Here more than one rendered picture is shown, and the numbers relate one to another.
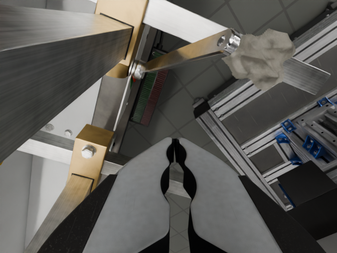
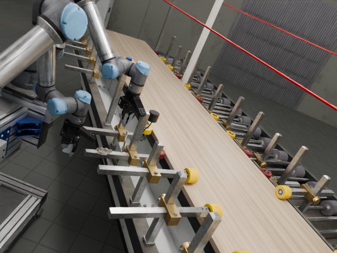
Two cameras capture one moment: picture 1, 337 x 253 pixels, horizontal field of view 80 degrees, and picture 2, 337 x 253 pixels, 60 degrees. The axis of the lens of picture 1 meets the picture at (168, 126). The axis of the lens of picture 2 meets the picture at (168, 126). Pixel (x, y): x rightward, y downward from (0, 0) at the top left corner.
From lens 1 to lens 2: 1.52 m
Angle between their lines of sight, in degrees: 52
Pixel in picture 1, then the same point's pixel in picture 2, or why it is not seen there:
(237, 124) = (11, 197)
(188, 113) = not seen: hidden behind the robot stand
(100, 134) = (122, 139)
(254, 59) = (106, 150)
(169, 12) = (125, 154)
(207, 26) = (117, 153)
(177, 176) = (97, 132)
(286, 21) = not seen: outside the picture
